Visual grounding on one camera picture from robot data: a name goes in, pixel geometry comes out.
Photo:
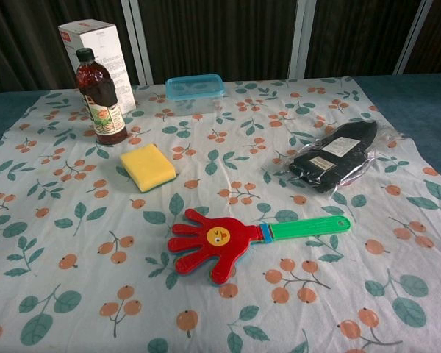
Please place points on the red hand clapper toy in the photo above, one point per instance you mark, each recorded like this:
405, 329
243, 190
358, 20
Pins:
220, 245

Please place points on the yellow green sponge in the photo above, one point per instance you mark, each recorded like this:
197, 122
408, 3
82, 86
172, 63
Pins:
147, 167

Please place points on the clear container blue lid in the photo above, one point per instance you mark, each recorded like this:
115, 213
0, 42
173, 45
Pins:
194, 92

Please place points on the black socks in plastic bag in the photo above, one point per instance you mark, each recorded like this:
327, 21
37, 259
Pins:
330, 162

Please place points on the dark liquid bottle black cap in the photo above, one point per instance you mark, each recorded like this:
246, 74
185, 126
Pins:
102, 106

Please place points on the floral patterned tablecloth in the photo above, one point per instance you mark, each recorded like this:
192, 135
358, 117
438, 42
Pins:
95, 257

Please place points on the white cardboard box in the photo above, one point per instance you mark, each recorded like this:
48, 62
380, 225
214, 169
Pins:
106, 51

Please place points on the white folding screen frame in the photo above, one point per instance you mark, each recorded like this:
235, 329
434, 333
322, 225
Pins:
139, 36

